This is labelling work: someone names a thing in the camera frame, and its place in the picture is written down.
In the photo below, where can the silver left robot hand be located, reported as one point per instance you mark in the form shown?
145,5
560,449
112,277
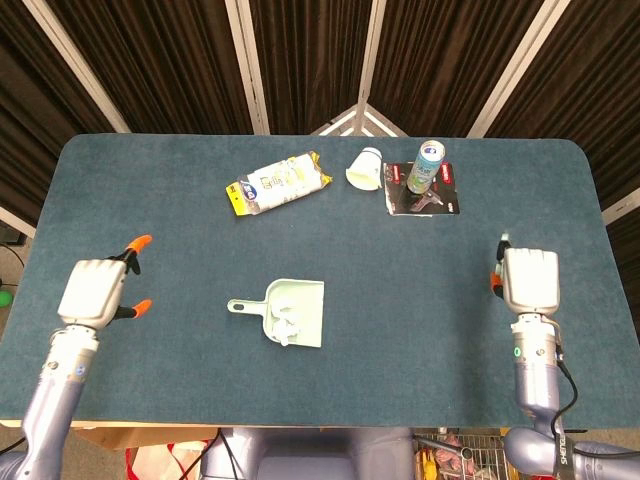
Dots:
90,292

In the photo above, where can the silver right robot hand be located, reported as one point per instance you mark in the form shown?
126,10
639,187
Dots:
530,280

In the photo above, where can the white paper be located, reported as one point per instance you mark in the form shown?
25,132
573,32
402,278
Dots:
287,320

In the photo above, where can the mint green plastic dustpan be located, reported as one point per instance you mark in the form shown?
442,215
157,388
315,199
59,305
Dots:
310,315

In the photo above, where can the lilac right robot arm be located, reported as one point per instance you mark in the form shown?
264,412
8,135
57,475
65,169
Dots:
535,380

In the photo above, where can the lilac left robot arm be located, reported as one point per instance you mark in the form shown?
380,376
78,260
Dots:
55,390

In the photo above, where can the blue felt table cover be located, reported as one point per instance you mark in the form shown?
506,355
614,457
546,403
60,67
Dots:
150,200

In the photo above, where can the black printed packaging card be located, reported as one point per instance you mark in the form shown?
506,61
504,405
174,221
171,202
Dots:
445,200

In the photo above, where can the light blue drink can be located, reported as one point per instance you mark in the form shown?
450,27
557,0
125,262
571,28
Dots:
424,170

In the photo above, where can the brown cardboard box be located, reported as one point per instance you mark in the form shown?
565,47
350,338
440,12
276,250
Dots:
165,435

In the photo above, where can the white paper cup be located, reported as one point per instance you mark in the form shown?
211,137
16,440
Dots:
365,167

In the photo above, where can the yellow packet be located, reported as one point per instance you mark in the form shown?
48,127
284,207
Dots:
426,465

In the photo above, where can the clear plastic package white contents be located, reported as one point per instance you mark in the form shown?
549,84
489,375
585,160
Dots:
275,185

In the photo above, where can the lilac robot torso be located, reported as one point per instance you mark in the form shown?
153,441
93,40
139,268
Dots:
310,450

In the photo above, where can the white screen foot frame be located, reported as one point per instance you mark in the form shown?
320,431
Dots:
358,120

